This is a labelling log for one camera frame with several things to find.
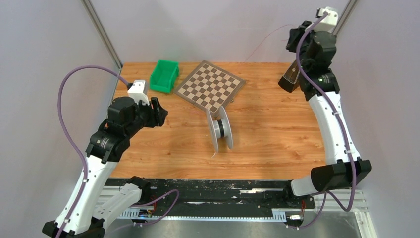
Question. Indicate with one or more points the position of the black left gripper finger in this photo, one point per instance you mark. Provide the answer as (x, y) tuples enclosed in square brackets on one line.
[(160, 116), (155, 104)]

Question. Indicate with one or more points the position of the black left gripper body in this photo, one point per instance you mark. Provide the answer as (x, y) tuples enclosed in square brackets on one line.
[(145, 116)]

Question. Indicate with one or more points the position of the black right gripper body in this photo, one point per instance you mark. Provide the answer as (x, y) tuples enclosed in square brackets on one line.
[(293, 40)]

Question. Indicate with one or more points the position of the white perforated cable spool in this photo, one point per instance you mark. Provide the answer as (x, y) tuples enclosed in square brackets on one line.
[(220, 129)]

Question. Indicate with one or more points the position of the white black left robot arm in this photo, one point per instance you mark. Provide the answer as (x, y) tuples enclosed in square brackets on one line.
[(80, 217)]

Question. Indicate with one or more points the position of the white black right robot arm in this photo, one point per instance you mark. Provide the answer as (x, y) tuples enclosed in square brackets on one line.
[(344, 167)]

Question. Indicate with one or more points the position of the green plastic bin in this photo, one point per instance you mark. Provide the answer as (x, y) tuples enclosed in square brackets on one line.
[(164, 75)]

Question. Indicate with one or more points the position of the black wooden metronome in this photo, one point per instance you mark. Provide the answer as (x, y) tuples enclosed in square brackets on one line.
[(290, 80)]

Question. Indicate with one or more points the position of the wooden chessboard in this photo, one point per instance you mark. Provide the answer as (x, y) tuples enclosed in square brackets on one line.
[(209, 87)]

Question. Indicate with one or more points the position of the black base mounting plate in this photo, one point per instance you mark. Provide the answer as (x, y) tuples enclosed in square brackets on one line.
[(222, 197)]

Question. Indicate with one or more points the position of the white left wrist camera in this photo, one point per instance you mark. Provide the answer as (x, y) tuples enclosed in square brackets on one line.
[(138, 92)]

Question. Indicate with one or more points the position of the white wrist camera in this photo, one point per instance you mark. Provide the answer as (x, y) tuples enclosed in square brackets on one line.
[(329, 22), (138, 92)]

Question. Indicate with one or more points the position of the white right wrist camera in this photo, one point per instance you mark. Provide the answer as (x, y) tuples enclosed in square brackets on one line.
[(329, 22)]

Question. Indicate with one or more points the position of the right aluminium frame post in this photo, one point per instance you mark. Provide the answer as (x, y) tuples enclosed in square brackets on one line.
[(344, 16)]

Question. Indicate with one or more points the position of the aluminium frame post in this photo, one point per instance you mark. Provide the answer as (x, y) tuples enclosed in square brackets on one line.
[(344, 16), (95, 19)]

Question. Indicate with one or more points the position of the slotted white cable duct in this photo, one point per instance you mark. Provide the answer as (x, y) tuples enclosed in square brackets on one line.
[(273, 216)]

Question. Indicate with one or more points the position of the left aluminium frame post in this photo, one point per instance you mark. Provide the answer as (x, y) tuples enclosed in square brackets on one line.
[(95, 19)]

